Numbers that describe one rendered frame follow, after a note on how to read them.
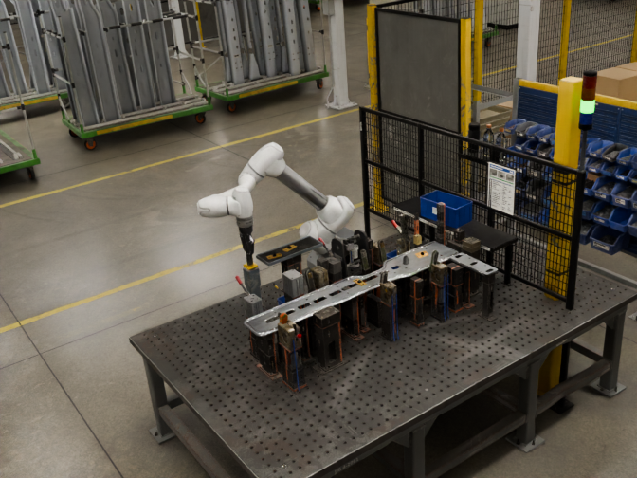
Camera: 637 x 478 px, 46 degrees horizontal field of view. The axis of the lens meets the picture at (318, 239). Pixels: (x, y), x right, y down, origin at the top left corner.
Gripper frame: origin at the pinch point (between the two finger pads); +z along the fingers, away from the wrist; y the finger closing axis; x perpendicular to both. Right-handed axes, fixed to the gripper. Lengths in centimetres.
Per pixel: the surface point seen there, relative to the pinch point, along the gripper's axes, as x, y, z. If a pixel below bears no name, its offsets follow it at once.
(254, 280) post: -0.5, 3.5, 11.7
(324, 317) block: 10, 54, 17
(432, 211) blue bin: 131, 5, 10
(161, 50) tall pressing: 253, -674, 14
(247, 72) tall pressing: 404, -707, 79
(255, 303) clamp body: -10.9, 21.4, 14.2
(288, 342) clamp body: -14, 57, 20
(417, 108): 263, -155, 3
